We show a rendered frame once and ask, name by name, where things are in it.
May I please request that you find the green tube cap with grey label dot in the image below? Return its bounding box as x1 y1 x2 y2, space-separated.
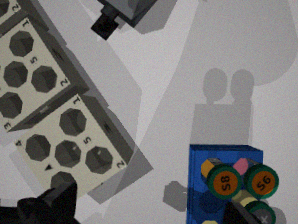
231 190 276 224

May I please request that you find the grey button box with green button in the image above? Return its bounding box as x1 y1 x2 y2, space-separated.
90 0 157 40

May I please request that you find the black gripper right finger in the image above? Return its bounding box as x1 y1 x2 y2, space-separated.
223 202 263 224

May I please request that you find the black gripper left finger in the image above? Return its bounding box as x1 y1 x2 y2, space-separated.
0 181 80 224

